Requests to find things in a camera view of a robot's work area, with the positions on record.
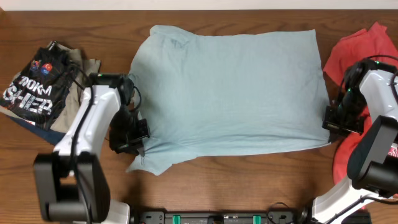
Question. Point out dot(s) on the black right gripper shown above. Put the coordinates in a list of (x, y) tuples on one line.
[(338, 131)]

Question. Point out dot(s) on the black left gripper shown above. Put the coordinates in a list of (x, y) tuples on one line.
[(132, 144)]

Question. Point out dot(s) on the light blue t-shirt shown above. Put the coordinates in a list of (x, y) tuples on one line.
[(229, 95)]

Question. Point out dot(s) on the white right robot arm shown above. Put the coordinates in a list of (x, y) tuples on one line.
[(366, 105)]

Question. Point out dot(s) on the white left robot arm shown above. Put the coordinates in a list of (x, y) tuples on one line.
[(70, 182)]

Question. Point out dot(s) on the navy folded garment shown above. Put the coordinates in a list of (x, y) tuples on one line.
[(51, 136)]

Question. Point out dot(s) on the red printed t-shirt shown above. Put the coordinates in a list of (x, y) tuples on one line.
[(344, 54)]

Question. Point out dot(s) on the beige folded garment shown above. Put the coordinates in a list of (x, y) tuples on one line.
[(72, 105)]

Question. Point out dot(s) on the black printed folded shirt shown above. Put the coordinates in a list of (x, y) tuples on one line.
[(40, 91)]

